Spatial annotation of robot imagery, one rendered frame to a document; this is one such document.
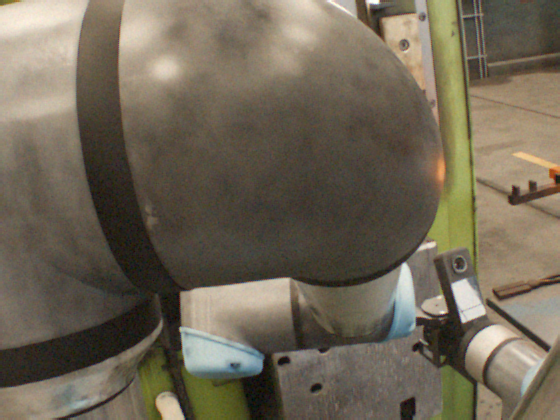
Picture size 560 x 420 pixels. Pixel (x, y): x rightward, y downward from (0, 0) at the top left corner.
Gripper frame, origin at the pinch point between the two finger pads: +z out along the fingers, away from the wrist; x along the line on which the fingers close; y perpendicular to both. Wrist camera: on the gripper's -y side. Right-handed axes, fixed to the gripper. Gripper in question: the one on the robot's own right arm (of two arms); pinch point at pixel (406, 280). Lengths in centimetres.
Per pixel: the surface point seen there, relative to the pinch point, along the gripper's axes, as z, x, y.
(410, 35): 43, 31, -31
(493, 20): 591, 506, 24
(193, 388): 45, -30, 37
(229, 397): 45, -23, 42
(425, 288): 24.6, 18.2, 17.9
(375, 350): 24.7, 5.6, 28.2
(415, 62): 43, 31, -25
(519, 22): 588, 551, 31
